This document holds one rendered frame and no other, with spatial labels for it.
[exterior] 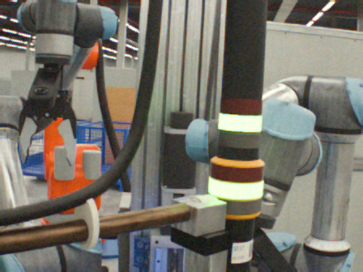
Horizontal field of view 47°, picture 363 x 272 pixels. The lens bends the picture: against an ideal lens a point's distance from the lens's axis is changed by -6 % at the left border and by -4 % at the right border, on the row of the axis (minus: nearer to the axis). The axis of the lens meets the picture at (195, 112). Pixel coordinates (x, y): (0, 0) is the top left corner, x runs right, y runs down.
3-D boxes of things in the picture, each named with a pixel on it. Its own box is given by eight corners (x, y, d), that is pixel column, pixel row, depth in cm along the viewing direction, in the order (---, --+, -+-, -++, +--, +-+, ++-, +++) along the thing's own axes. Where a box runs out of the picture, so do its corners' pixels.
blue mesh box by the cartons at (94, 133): (72, 186, 676) (74, 124, 670) (101, 172, 800) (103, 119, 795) (125, 192, 663) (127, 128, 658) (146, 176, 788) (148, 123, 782)
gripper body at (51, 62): (72, 118, 89) (75, 60, 89) (66, 121, 81) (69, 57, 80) (36, 116, 88) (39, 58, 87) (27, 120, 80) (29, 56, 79)
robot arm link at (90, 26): (54, 143, 127) (125, 30, 97) (19, 144, 120) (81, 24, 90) (46, 112, 133) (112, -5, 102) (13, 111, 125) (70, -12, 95)
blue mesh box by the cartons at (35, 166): (15, 180, 677) (16, 120, 672) (47, 167, 804) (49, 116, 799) (65, 186, 669) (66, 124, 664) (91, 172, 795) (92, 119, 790)
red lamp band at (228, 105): (242, 115, 32) (243, 98, 32) (211, 111, 35) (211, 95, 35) (270, 115, 35) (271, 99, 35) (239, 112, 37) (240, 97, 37)
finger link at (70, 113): (83, 135, 84) (69, 92, 83) (83, 136, 82) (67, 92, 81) (61, 143, 83) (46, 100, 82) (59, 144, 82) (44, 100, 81)
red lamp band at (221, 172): (238, 185, 32) (240, 168, 32) (198, 175, 35) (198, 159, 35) (274, 179, 35) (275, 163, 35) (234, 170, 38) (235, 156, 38)
